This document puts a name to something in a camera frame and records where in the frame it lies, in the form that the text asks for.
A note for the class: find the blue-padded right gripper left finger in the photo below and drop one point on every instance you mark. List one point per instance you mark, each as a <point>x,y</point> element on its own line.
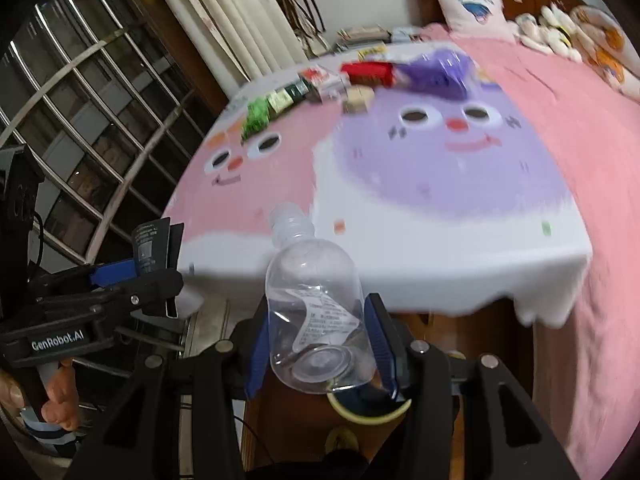
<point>256,350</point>

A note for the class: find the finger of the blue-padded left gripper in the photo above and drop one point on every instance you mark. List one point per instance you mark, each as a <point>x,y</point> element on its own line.
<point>113,273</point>

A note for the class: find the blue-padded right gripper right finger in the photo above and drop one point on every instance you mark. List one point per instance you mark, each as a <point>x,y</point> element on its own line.
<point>387,345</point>

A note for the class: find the black packet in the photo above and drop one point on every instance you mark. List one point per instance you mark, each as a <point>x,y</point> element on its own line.
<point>157,245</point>

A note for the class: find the clear plastic bottle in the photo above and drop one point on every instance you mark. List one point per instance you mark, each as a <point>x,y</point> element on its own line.
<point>317,339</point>

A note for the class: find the green wrapper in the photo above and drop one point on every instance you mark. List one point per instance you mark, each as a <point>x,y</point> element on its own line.
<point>256,120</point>

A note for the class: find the small green tea box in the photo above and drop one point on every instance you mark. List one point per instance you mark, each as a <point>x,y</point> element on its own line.
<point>279,101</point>

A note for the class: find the small tan box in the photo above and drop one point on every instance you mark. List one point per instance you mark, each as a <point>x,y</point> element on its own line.
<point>357,99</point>

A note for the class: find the red white carton box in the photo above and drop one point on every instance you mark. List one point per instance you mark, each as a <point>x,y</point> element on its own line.
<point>323,85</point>

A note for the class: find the red cardboard box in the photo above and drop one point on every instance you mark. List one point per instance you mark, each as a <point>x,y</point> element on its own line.
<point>369,73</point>

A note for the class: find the purple plastic bag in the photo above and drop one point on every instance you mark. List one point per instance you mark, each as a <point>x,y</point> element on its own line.
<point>443,73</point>

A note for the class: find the yellow wrapper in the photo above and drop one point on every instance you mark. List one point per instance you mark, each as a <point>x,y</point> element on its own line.
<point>376,53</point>

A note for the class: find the person left hand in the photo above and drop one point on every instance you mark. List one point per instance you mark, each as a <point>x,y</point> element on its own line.
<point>62,406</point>

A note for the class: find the cartoon monster tablecloth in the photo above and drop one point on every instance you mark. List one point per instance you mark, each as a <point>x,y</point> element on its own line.
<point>443,206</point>

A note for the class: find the pink bed cover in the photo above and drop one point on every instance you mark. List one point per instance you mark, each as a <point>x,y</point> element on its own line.
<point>587,377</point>

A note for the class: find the metal window grille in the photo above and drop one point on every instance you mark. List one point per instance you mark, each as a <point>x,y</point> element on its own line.
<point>111,117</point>

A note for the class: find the cream curtain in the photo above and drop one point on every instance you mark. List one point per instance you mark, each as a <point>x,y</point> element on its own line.
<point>239,40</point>

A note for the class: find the stack of books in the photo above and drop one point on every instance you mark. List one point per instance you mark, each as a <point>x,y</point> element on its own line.
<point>352,37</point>

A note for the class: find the pink white cushion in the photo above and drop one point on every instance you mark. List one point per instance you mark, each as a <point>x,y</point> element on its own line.
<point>477,19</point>

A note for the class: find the white plush toy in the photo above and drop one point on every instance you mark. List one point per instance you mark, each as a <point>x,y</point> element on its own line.
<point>552,33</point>

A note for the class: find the hanging bag with straps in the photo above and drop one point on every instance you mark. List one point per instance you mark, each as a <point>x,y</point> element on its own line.
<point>308,26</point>

